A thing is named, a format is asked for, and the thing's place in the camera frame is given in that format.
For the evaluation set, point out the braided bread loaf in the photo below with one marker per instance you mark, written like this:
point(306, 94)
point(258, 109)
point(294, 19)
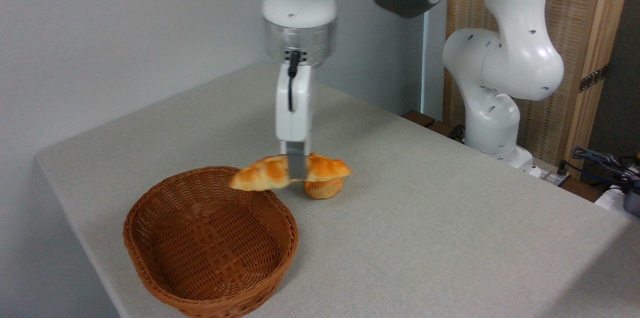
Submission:
point(265, 175)

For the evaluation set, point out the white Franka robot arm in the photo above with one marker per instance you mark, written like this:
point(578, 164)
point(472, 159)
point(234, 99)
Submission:
point(505, 62)

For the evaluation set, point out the brown wicker basket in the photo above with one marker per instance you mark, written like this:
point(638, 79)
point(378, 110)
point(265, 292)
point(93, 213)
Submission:
point(210, 238)

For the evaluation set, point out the round muffin bread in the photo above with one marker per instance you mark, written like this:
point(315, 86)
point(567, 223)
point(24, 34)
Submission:
point(324, 190)

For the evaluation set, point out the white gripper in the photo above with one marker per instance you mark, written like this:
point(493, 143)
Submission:
point(295, 125)

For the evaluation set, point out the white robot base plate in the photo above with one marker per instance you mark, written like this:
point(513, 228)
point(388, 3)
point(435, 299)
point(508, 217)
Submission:
point(547, 173)

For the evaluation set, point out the white vertical pole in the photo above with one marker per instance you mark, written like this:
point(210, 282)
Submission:
point(425, 57)

